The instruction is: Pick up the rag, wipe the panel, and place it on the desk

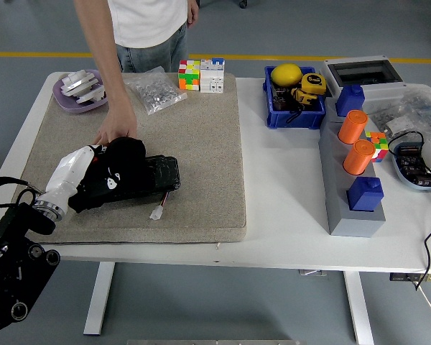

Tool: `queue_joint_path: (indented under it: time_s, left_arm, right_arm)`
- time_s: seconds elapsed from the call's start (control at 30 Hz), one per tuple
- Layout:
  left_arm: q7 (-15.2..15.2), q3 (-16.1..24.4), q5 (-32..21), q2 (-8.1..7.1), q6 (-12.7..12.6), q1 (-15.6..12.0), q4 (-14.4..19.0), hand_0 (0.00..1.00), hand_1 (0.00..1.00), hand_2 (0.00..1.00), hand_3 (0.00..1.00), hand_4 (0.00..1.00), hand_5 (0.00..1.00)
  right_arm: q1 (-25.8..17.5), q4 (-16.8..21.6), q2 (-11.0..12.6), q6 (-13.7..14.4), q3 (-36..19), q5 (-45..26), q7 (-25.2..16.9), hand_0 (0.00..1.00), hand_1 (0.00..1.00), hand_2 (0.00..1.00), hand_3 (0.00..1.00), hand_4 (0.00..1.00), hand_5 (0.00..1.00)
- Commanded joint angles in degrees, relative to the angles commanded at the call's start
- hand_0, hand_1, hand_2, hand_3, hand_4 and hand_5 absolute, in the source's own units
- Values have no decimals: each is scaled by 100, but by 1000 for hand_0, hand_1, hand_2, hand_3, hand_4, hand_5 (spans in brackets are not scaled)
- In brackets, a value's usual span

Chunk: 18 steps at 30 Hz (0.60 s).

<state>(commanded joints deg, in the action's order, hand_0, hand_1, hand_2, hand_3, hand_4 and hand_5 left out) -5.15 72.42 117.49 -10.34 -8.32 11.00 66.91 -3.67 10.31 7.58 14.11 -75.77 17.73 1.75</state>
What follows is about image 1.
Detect orange cylinder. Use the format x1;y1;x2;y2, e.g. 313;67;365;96
338;109;369;145
342;139;375;176

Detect yellow tape measure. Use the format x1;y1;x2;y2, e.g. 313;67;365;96
300;73;327;98

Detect grey electrical enclosure box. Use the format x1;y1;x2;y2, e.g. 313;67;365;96
320;55;409;109

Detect purple tray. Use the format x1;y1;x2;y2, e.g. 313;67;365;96
52;69;109;115

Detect black rag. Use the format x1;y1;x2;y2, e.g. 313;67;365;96
68;136;155;213

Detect clear bag of metal screws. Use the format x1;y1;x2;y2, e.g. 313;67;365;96
124;66;187;116

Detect blue plastic block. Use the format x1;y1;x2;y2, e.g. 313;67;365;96
336;85;366;118
346;176;385;213

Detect small colourful puzzle cube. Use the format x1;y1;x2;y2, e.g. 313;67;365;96
365;131;387;164

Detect person's right hand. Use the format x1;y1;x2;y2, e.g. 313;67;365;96
93;106;138;145

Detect black panel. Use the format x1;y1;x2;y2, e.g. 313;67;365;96
103;154;182;208

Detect grey stepped holder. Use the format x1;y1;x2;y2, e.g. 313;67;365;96
318;97;387;238

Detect blue plastic bin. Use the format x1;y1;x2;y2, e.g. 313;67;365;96
262;65;327;131

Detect black cable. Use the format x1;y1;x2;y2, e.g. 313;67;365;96
387;131;426;160
414;211;431;291

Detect white table leg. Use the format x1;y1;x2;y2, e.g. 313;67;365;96
83;261;116;336
343;270;374;345

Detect person's left hand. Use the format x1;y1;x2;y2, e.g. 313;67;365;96
185;0;200;28

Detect white plug with red wires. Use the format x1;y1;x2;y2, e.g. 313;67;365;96
149;190;172;221

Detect white circuit breaker block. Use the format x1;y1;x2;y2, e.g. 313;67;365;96
200;57;226;95

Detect person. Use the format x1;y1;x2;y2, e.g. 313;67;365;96
74;0;191;75

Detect white plastic pieces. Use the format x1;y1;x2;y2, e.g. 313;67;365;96
61;70;107;105

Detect yellow lemon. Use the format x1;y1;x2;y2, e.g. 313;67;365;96
271;63;304;88

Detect large colourful puzzle cube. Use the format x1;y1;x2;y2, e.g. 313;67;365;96
178;59;202;91

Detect grey-brown mat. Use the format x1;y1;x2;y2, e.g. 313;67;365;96
19;71;248;245

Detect clear bag of small parts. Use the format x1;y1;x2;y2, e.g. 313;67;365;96
399;85;431;142
367;101;423;139

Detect grey-blue tray of dark parts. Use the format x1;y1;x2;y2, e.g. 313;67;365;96
390;142;431;192

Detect black table control box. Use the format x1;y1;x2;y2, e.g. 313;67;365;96
389;272;431;283

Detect yellow black tool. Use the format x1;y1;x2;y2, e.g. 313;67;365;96
290;88;320;108

